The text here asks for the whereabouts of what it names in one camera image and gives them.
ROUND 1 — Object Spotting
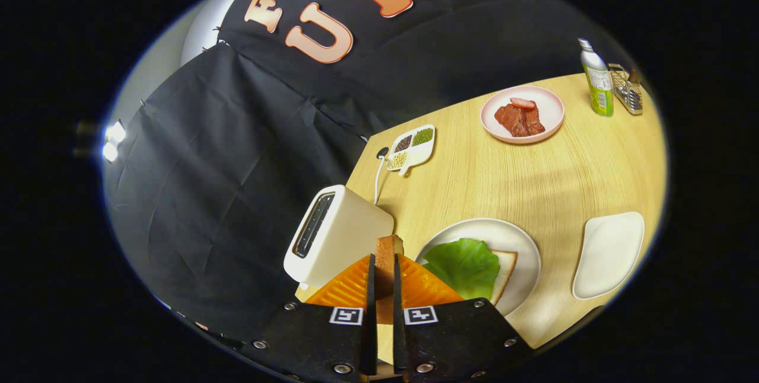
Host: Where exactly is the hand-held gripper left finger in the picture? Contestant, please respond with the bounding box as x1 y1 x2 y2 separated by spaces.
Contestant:
249 254 378 383

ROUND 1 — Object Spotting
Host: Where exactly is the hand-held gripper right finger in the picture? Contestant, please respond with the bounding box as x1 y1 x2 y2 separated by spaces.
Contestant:
392 254 534 383

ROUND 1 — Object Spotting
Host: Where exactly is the toasted bread slice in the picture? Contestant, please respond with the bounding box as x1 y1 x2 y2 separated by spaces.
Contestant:
375 235 405 325

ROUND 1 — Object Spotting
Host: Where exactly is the green lettuce leaf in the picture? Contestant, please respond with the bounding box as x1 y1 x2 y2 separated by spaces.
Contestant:
422 238 502 301

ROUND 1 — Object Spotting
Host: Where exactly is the white toaster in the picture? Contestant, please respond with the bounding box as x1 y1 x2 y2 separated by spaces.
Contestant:
283 184 395 290

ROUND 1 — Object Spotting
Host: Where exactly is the white bread slice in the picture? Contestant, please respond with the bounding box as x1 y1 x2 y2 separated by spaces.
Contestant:
489 250 518 305

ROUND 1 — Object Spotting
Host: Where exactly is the round white plate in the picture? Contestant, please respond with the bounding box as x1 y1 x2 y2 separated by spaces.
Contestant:
415 218 542 317

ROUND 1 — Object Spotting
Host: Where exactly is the white divided seasoning dish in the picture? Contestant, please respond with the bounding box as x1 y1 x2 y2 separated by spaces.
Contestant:
387 125 436 177

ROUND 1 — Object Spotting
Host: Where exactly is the black backdrop cloth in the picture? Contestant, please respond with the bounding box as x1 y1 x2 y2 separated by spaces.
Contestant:
102 0 647 348

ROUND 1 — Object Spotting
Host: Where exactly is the white rounded rectangular plate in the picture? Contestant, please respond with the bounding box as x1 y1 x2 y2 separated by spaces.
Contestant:
572 212 645 301

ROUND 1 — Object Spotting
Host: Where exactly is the pink plate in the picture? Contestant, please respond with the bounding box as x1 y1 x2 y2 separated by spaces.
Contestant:
480 85 565 145

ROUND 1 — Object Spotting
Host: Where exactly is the silver bottle with green label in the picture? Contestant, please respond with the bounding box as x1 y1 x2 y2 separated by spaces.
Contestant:
578 38 615 117

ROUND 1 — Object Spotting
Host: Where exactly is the small ceiling light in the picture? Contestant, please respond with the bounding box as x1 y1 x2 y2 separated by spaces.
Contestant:
101 119 128 164

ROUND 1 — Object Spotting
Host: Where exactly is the white power cable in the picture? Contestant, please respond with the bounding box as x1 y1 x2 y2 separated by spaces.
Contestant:
374 146 390 206

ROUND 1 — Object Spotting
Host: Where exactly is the metal wire cutlery holder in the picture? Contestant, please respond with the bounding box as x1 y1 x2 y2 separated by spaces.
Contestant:
608 63 644 116

